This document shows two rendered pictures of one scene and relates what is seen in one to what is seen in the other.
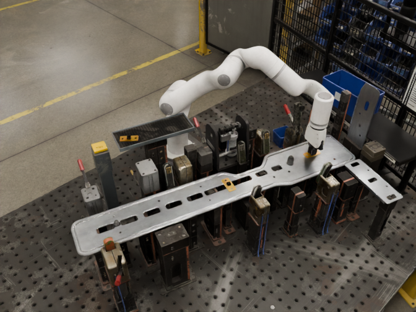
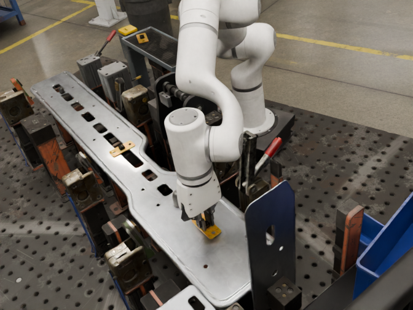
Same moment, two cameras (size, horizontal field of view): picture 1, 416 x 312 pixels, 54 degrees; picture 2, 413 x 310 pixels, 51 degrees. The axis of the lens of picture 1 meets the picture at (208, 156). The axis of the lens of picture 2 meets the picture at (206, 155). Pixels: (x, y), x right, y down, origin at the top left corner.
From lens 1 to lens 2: 201 cm
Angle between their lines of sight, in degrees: 62
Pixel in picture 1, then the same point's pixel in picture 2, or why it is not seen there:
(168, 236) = (32, 120)
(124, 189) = not seen: hidden behind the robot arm
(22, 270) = not seen: hidden behind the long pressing
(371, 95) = (265, 211)
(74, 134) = (368, 95)
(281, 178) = (139, 198)
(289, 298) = (27, 297)
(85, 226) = (61, 77)
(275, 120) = not seen: outside the picture
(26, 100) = (395, 43)
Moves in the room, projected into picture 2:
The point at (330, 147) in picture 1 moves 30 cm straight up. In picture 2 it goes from (244, 258) to (231, 163)
